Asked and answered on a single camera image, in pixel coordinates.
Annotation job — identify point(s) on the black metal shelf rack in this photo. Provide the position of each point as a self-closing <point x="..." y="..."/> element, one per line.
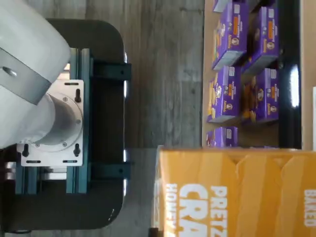
<point x="286" y="111"/>

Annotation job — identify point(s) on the purple snack box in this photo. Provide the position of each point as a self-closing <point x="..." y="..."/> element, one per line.
<point x="266" y="37"/>
<point x="221" y="5"/>
<point x="264" y="96"/>
<point x="224" y="138"/>
<point x="227" y="93"/>
<point x="232" y="32"/>

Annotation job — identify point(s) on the brown wooden shelf board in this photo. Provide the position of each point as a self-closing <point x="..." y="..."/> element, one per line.
<point x="307" y="49"/>

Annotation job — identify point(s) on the black cart base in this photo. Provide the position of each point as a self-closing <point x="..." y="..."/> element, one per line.
<point x="74" y="212"/>

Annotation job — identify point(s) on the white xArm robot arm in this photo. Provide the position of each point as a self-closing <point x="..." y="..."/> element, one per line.
<point x="24" y="49"/>

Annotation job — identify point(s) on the yellow honey mustard cracker box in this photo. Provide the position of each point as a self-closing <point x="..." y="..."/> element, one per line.
<point x="234" y="197"/>

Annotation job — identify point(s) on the silver robot mounting plate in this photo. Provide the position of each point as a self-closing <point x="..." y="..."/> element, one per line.
<point x="49" y="161"/>

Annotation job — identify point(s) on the blue aluminium profile frame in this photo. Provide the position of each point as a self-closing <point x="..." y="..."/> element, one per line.
<point x="86" y="111"/>

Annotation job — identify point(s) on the brown cardboard tray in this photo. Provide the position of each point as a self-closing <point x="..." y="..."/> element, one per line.
<point x="207" y="37"/>

